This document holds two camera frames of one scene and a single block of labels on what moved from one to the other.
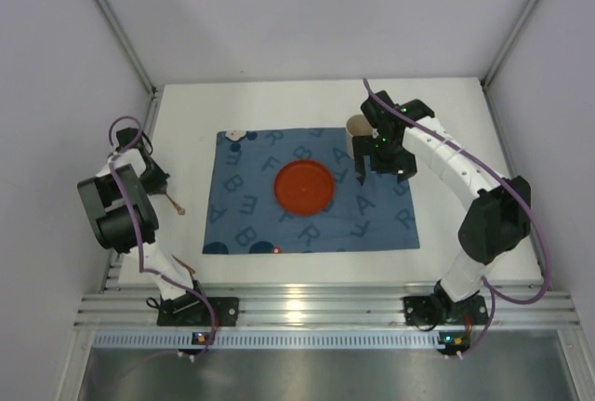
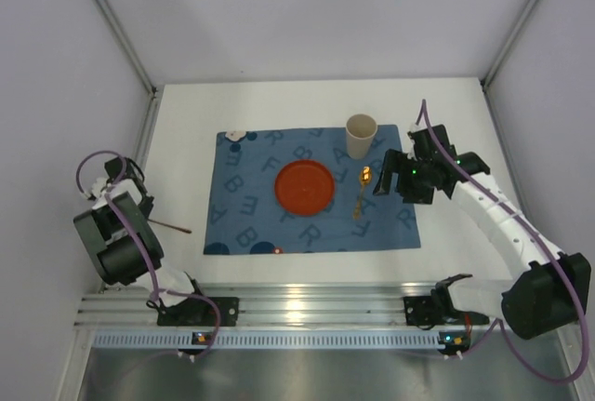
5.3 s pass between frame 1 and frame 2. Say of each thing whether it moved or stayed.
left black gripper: moved
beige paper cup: stayed
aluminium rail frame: stayed
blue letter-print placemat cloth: stayed
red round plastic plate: stayed
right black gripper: moved
